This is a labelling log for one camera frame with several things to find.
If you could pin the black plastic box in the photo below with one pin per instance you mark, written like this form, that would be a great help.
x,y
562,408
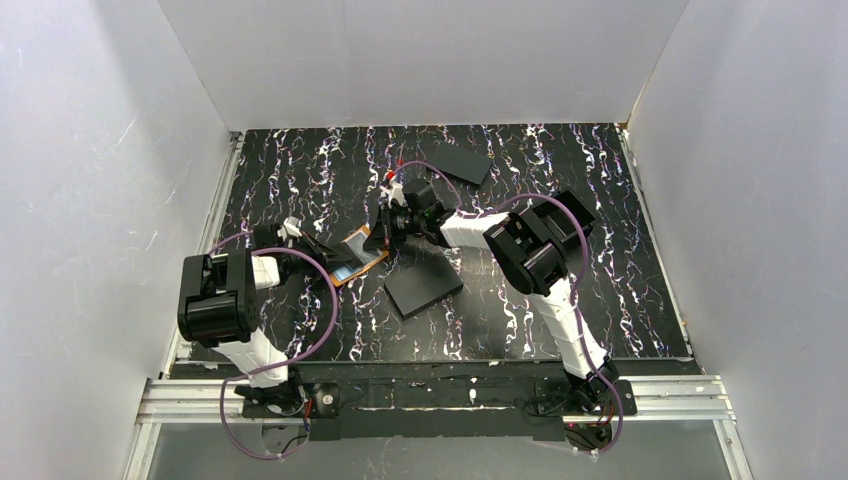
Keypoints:
x,y
560,224

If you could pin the orange leather card holder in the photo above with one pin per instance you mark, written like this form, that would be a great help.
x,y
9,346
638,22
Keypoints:
x,y
369,259

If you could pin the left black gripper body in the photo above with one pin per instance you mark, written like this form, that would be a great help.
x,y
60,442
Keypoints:
x,y
312,251

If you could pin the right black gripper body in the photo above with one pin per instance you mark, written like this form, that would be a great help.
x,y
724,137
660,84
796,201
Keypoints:
x,y
390,225

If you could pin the left aluminium side rail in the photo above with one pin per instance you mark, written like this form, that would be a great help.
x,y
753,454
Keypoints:
x,y
209,236

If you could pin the aluminium front frame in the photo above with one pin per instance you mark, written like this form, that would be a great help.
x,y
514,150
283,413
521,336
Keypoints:
x,y
659,398

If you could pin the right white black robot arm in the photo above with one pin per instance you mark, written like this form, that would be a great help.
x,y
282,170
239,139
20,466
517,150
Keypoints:
x,y
531,245

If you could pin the flat black box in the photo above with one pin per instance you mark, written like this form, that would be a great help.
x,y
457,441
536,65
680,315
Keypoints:
x,y
461,163

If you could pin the black network switch box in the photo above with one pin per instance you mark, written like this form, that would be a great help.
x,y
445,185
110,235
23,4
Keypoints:
x,y
425,283

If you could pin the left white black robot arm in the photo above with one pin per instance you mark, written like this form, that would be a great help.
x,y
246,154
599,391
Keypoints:
x,y
218,306

